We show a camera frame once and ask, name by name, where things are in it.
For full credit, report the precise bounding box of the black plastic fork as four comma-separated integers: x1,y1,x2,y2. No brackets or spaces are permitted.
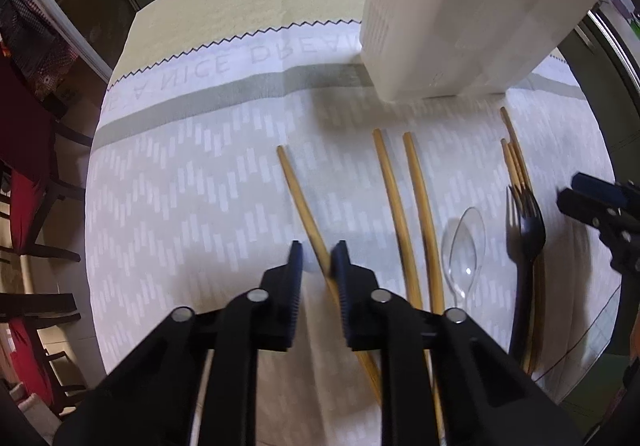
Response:
506,183,547,362

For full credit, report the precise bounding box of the clear plastic spoon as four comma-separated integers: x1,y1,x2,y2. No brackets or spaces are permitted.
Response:
441,206,487,314

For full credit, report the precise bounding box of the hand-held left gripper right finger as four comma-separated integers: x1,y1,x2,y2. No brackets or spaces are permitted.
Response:
330,240,583,446

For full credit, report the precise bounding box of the white plastic utensil holder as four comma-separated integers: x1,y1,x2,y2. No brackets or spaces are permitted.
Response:
359,0,613,102

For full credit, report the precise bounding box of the patterned white tablecloth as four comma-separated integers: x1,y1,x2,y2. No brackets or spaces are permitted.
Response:
85,0,618,446

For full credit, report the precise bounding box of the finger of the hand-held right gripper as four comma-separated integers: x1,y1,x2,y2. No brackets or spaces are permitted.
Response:
556,188,640,277
571,171,640,208

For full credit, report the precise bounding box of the dark chair with red cushion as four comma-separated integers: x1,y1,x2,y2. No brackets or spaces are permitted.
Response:
0,293,89,423
0,56,93,263

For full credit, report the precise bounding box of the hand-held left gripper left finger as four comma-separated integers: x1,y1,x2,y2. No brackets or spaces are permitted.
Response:
55,240,304,446

